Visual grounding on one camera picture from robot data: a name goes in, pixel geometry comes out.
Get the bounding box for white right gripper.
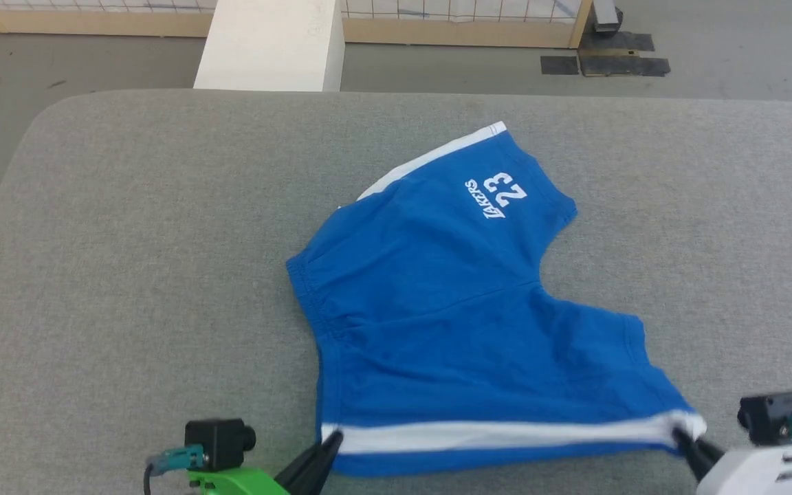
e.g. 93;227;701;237
670;426;792;495

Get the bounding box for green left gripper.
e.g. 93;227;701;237
188;430;344;495

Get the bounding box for blue shorts with white trim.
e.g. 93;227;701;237
285;121;708;479

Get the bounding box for grey fabric sofa cushion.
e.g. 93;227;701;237
0;89;792;495

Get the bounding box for wide black floor tape strip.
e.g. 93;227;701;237
580;54;671;78

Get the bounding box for small black floor tape patch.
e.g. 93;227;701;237
540;56;580;76

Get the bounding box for narrow black floor tape strip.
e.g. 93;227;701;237
579;32;656;52

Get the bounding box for white rectangular box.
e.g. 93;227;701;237
192;0;346;93

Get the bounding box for grey metal screen foot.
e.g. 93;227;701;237
591;0;623;34

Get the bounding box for lemon print partition screen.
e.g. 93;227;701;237
0;0;595;50

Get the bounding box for left black cable teal plug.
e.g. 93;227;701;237
143;445;205;495

